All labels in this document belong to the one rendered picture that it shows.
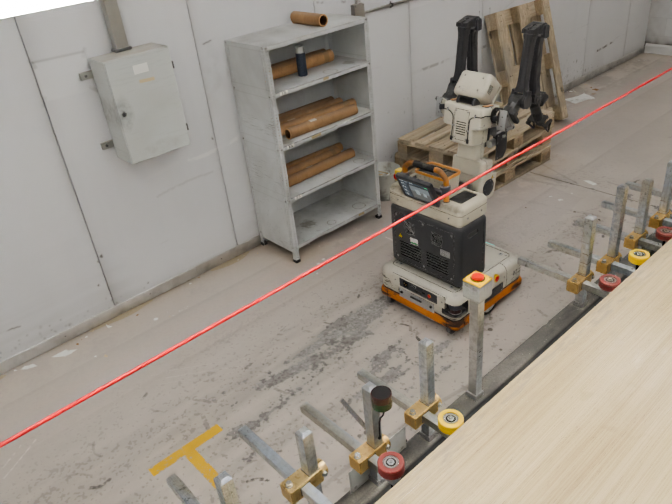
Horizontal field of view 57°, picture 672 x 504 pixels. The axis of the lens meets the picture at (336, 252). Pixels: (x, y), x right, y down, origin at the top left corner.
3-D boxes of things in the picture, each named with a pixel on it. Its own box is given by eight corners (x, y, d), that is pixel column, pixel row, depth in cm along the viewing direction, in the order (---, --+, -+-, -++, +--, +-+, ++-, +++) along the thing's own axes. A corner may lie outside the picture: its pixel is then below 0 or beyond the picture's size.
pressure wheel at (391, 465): (373, 486, 188) (371, 461, 182) (392, 470, 192) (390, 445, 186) (393, 502, 182) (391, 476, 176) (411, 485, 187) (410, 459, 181)
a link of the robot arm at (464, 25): (453, 15, 354) (467, 17, 347) (468, 14, 362) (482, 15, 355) (446, 94, 373) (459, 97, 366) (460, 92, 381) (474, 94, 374)
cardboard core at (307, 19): (289, 12, 423) (318, 15, 403) (298, 9, 427) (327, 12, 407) (291, 24, 427) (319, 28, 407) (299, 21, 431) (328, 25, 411)
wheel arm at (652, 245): (574, 227, 307) (575, 219, 305) (578, 224, 309) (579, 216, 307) (664, 256, 278) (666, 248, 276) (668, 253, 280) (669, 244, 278)
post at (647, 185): (627, 269, 300) (642, 179, 275) (630, 266, 301) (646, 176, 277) (634, 272, 297) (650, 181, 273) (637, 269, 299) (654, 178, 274)
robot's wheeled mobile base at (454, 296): (456, 336, 360) (456, 302, 348) (379, 295, 403) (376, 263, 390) (523, 286, 396) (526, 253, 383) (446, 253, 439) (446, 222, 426)
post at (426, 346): (421, 446, 218) (417, 340, 193) (428, 440, 220) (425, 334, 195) (429, 451, 216) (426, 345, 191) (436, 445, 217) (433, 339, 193)
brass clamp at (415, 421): (403, 421, 206) (402, 410, 204) (429, 399, 213) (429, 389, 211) (417, 431, 202) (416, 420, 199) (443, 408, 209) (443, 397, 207)
